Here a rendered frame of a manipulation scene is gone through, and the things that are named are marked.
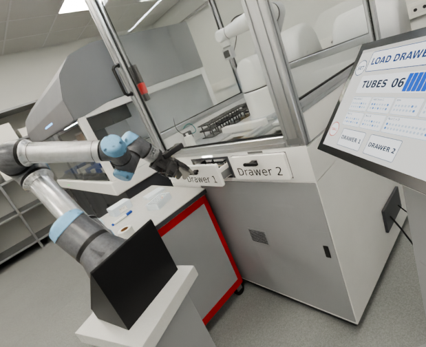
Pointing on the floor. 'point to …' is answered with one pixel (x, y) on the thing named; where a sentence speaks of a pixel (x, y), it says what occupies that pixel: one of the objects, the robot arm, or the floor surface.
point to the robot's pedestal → (156, 321)
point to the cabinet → (312, 235)
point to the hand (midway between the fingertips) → (190, 172)
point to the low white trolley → (189, 243)
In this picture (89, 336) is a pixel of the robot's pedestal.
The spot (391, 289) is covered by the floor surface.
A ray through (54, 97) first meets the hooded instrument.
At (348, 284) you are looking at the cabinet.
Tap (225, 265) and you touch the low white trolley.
